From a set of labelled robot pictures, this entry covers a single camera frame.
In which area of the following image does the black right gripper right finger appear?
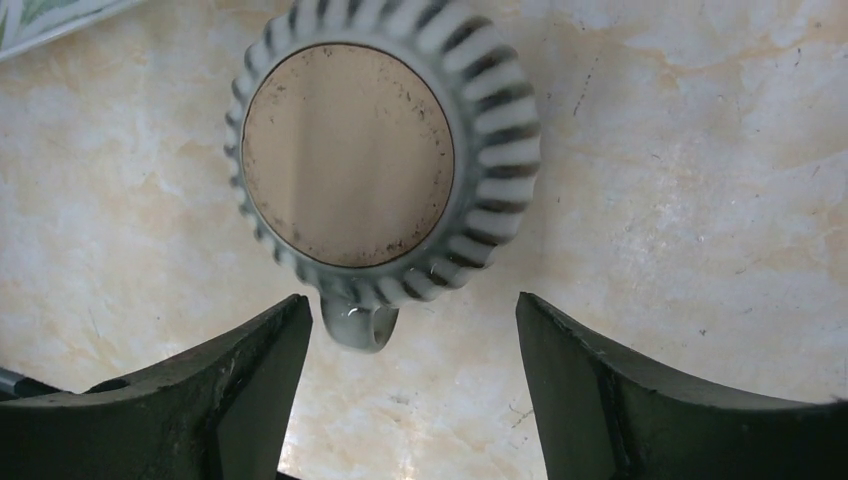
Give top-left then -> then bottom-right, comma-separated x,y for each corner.
515,293 -> 847,479

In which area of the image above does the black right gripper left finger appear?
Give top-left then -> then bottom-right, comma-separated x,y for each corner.
1,295 -> 313,479

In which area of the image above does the striped grey white mug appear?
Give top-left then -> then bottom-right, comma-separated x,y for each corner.
224,1 -> 541,353

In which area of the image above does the white floral tray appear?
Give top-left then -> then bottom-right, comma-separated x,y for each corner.
1,0 -> 142,61

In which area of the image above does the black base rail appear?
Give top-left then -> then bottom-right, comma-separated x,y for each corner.
0,368 -> 61,402

